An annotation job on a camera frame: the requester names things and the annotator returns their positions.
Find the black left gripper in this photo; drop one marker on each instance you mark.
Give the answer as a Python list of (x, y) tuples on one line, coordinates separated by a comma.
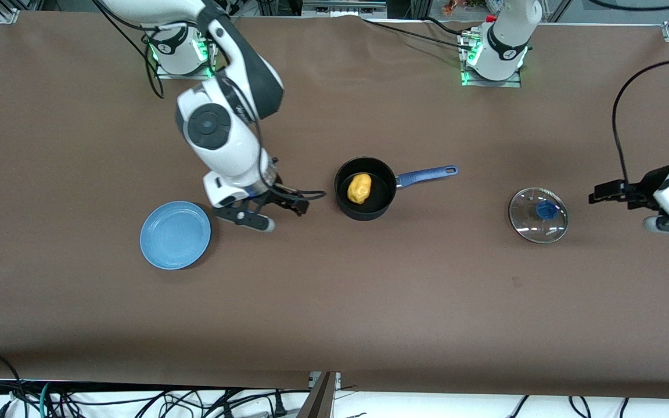
[(638, 192)]

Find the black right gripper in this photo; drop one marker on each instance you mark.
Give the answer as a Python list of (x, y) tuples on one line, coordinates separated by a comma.
[(277, 196)]

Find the yellow potato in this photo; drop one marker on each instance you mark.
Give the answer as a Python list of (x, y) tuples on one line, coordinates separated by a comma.
[(359, 188)]

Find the glass lid with blue knob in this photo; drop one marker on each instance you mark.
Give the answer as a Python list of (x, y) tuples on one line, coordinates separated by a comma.
[(545, 210)]

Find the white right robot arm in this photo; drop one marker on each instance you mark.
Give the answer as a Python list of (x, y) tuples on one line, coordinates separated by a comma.
[(224, 145)]

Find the brown table cover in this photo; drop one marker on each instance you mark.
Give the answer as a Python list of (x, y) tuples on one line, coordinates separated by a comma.
[(334, 302)]

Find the blue round plate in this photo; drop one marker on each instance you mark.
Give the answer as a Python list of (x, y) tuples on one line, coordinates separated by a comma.
[(175, 235)]

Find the black power plug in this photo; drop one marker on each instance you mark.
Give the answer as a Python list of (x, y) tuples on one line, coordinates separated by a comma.
[(279, 403)]

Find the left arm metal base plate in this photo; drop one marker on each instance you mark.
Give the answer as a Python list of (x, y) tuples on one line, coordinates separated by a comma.
[(509, 83)]

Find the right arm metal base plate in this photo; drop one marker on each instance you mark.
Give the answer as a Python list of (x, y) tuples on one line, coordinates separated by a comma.
[(172, 75)]

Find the grey metal frame rail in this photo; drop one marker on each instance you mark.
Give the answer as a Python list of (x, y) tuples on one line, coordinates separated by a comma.
[(343, 7)]

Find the aluminium profile post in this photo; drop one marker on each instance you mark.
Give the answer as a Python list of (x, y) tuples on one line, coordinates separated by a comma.
[(323, 400)]

